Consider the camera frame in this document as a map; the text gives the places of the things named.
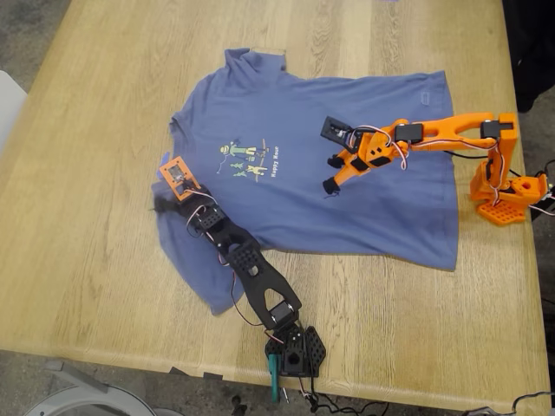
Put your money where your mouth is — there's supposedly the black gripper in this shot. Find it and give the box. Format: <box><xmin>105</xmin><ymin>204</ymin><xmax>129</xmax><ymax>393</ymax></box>
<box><xmin>147</xmin><ymin>190</ymin><xmax>229</xmax><ymax>237</ymax></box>

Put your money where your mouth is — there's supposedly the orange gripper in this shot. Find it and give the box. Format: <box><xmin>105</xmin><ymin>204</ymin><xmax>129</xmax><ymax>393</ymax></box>
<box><xmin>322</xmin><ymin>125</ymin><xmax>411</xmax><ymax>195</ymax></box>

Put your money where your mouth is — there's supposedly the blue printed T-shirt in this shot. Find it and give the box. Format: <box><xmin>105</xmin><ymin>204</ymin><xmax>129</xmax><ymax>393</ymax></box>
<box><xmin>151</xmin><ymin>47</ymin><xmax>460</xmax><ymax>317</ymax></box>

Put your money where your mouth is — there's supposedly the green clamp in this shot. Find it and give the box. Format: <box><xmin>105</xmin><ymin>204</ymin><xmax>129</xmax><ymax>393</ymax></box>
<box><xmin>266</xmin><ymin>353</ymin><xmax>283</xmax><ymax>404</ymax></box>

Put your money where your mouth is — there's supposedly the grey metal chair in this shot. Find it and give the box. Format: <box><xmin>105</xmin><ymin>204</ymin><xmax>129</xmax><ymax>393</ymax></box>
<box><xmin>23</xmin><ymin>359</ymin><xmax>153</xmax><ymax>416</ymax></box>

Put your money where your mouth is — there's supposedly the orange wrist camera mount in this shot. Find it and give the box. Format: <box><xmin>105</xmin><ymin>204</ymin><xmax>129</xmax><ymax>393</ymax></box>
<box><xmin>158</xmin><ymin>156</ymin><xmax>203</xmax><ymax>204</ymax></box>

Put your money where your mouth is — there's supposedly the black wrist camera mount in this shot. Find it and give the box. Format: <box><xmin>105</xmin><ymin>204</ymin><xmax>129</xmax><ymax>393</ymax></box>
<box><xmin>320</xmin><ymin>115</ymin><xmax>357</xmax><ymax>153</ymax></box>

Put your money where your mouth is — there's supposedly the black cable bundle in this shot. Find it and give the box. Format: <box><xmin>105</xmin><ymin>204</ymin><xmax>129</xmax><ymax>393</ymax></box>
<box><xmin>298</xmin><ymin>375</ymin><xmax>389</xmax><ymax>416</ymax></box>

